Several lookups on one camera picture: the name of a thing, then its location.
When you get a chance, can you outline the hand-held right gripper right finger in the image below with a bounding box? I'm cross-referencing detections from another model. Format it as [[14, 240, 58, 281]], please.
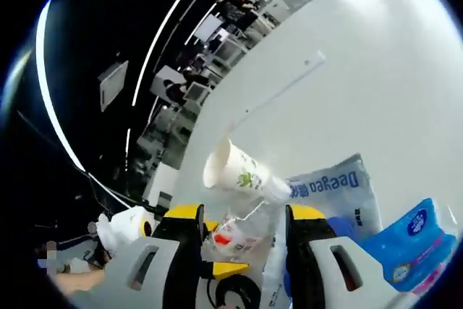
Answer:
[[285, 204, 409, 309]]

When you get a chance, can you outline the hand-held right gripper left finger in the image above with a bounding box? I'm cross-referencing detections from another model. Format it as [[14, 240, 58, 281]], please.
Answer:
[[103, 203, 211, 309]]

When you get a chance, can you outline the clear plastic water bottle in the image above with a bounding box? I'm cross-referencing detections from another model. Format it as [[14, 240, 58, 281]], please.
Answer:
[[202, 177, 292, 265]]

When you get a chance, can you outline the dark blue plastic bag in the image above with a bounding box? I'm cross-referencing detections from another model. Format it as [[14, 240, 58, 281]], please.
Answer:
[[262, 153, 383, 309]]

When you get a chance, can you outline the white paper cup green print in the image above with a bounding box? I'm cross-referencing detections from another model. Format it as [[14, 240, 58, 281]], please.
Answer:
[[203, 137, 290, 201]]

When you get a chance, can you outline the blue floral tissue pack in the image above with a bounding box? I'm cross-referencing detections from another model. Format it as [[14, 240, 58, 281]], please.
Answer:
[[361, 198, 457, 294]]

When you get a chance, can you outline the ceiling air conditioner panel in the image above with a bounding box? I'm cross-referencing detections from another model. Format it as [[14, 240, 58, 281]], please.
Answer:
[[98, 60, 129, 113]]

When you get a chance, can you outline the white table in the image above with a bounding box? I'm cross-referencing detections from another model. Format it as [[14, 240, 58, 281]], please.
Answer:
[[144, 0, 463, 309]]

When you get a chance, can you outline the computer monitor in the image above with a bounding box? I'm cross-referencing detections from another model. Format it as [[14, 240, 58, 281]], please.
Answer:
[[195, 15, 222, 41]]

